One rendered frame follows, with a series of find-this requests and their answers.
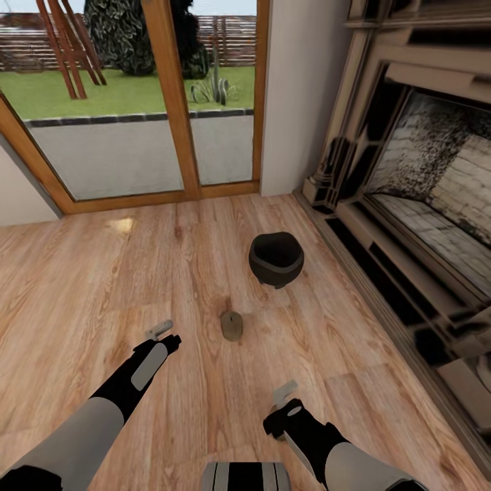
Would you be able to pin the cauldron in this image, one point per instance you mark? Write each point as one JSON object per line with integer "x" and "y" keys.
{"x": 276, "y": 259}

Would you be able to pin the wood fireplace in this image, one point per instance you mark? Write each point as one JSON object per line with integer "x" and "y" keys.
{"x": 402, "y": 194}

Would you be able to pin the door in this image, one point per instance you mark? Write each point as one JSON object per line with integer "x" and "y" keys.
{"x": 125, "y": 103}

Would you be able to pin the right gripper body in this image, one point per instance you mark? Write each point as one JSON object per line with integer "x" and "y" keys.
{"x": 274, "y": 419}

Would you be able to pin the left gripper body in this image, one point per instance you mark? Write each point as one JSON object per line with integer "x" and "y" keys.
{"x": 170, "y": 343}

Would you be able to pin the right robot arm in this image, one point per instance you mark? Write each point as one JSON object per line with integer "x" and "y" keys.
{"x": 330, "y": 458}

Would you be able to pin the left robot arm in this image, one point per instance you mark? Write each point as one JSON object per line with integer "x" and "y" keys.
{"x": 69, "y": 458}

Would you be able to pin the robot trunk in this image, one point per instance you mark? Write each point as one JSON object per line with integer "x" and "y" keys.
{"x": 245, "y": 476}

